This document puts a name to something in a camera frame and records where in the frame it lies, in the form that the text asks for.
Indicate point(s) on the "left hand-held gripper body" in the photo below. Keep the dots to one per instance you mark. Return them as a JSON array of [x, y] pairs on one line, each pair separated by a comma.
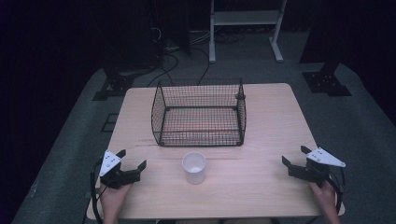
[[120, 178]]

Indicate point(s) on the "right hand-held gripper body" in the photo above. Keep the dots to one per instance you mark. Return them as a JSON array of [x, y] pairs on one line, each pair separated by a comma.
[[314, 172]]

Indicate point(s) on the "white cup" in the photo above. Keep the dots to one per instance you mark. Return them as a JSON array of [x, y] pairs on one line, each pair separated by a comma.
[[194, 169]]

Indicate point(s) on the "person's left hand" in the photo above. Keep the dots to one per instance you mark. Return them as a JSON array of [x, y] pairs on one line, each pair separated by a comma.
[[112, 199]]

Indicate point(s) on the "person's right hand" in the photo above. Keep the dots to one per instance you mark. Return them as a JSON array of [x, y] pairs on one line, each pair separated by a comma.
[[325, 194]]

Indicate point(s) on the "black stand base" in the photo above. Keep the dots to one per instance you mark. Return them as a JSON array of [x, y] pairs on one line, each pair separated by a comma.
[[116, 85], [327, 82]]

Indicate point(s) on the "white metal stand frame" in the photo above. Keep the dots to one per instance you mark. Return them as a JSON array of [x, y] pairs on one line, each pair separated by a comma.
[[246, 17]]

